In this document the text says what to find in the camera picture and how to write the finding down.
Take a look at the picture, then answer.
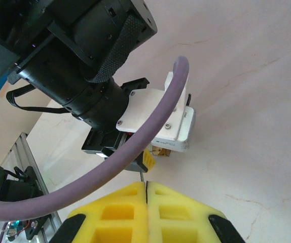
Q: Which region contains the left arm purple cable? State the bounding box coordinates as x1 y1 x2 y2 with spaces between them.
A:
0 55 190 243

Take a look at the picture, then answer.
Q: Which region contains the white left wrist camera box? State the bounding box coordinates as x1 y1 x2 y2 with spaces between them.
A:
116 71 197 153

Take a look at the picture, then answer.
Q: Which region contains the thin black cable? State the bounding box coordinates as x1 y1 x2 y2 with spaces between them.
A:
6 85 69 115

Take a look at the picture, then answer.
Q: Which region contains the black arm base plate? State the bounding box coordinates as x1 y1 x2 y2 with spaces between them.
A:
21 166 49 240

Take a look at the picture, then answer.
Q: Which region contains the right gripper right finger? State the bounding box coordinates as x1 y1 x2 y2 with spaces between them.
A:
146 181 246 243

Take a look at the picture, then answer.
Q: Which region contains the brass padlock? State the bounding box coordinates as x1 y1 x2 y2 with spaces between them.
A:
152 146 172 157

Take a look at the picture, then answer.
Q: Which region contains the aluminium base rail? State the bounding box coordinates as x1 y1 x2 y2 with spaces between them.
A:
1 131 63 243

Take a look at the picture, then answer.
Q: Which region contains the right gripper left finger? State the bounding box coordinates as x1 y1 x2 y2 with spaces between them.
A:
50 181 149 243

